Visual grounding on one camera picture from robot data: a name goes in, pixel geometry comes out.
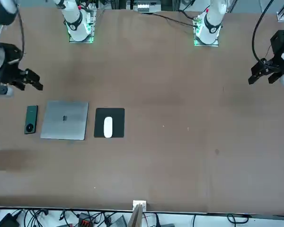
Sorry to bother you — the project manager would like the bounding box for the black mouse pad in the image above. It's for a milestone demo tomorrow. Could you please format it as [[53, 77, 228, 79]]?
[[93, 107, 125, 139]]

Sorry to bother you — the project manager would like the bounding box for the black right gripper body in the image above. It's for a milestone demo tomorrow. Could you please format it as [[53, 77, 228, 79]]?
[[0, 43, 27, 96]]

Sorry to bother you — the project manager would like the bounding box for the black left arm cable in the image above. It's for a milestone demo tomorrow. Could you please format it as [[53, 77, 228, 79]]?
[[251, 0, 275, 62]]

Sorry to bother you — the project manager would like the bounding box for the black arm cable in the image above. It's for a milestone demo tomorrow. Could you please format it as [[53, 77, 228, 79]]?
[[251, 0, 275, 62], [16, 4, 26, 60]]

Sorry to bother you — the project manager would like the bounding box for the white table edge bracket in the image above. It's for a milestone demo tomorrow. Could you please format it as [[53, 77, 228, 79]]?
[[132, 200, 148, 211]]

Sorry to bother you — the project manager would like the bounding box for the black device with red parts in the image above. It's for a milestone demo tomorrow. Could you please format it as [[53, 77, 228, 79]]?
[[77, 212, 97, 227]]

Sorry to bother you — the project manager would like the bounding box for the dark green model phone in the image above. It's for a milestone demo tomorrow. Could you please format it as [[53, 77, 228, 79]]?
[[24, 105, 39, 135]]

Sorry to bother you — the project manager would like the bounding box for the black power adapter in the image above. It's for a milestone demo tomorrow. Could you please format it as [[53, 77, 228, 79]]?
[[0, 212, 20, 227]]

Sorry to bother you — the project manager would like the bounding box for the silver closed laptop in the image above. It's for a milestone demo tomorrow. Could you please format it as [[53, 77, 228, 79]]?
[[40, 100, 89, 141]]

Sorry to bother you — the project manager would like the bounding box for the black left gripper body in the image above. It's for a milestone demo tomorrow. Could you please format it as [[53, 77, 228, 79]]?
[[266, 30, 284, 74]]

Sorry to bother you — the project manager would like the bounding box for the white computer mouse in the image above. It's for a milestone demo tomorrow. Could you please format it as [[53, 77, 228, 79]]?
[[103, 116, 114, 139]]

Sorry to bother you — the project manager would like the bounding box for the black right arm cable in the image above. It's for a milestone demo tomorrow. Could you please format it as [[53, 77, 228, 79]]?
[[16, 4, 26, 60]]

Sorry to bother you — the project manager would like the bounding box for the black cable on table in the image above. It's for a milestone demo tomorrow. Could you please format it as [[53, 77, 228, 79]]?
[[142, 10, 197, 28]]

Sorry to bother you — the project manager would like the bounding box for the white power strip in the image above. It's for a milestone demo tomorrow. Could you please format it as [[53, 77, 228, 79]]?
[[136, 2, 150, 13]]

